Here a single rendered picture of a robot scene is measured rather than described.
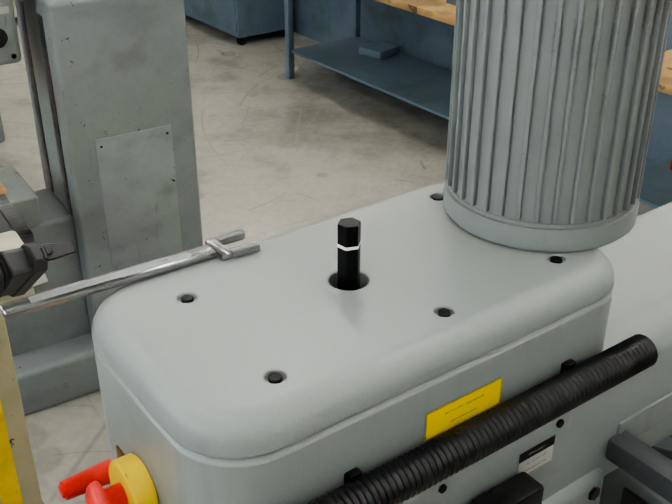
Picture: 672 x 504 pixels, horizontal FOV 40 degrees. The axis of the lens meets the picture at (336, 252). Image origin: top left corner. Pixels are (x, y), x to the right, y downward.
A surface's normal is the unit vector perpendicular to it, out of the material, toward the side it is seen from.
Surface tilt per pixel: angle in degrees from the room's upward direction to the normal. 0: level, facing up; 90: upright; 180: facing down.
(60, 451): 0
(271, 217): 0
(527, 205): 90
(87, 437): 0
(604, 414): 90
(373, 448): 90
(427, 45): 90
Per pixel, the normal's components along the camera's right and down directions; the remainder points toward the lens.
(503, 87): -0.64, 0.37
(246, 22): 0.59, 0.39
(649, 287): 0.00, -0.88
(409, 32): -0.81, 0.29
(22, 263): 0.64, -0.50
